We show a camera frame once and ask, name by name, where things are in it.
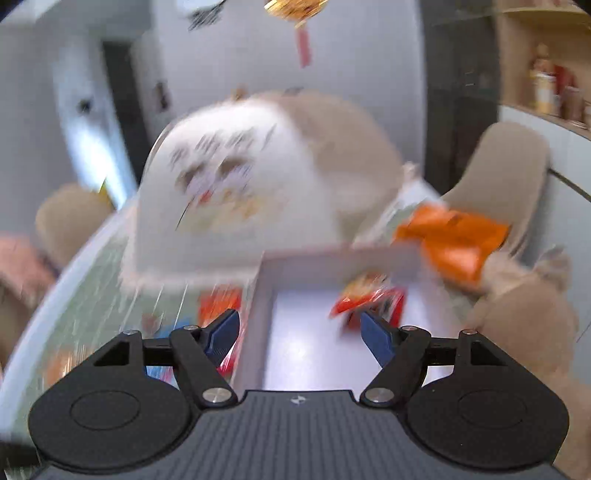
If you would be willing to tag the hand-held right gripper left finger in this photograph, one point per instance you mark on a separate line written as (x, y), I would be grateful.
(226, 328)

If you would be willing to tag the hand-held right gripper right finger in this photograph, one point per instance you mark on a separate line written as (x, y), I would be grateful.
(372, 330)

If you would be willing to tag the red snack packet clear window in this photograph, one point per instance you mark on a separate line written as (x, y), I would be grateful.
(220, 302)

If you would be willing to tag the small red snack packet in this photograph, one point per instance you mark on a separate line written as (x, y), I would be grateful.
(369, 297)

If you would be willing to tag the blue snack packet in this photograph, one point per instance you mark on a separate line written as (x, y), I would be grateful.
(168, 330)

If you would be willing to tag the pink cardboard box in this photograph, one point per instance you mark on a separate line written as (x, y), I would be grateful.
(300, 332)

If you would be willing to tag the orange snack bag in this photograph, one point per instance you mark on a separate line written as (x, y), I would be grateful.
(455, 240)

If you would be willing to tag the green checked tablecloth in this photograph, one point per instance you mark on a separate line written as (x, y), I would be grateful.
(97, 304)

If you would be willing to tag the beige teddy bear plush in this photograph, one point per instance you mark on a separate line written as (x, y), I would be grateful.
(517, 323)

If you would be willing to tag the white mesh food cover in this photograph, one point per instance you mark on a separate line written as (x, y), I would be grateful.
(258, 184)

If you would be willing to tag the beige chair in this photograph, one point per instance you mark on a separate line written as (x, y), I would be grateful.
(69, 221)
(503, 184)

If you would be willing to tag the orange bottle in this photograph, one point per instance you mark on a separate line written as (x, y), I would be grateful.
(545, 87)

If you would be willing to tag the red gold hanging ornament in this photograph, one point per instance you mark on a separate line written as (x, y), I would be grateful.
(298, 14)

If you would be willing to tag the wooden shelf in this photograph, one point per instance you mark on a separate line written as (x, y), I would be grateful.
(545, 27)

